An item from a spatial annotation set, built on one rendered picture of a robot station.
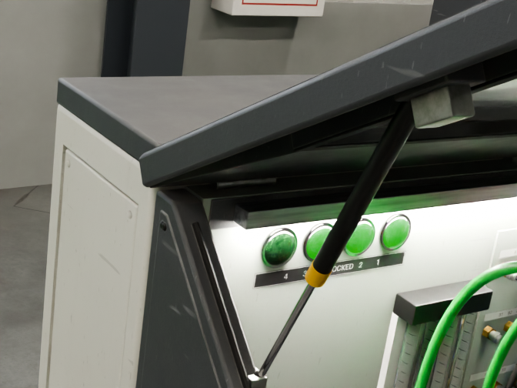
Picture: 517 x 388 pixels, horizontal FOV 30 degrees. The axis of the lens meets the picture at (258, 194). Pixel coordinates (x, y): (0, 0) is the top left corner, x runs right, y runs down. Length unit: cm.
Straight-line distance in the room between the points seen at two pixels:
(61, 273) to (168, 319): 29
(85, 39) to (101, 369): 393
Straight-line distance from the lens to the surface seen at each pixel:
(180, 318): 103
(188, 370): 103
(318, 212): 110
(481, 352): 147
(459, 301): 119
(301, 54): 591
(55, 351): 137
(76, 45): 506
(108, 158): 115
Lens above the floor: 181
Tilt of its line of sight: 20 degrees down
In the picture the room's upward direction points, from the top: 8 degrees clockwise
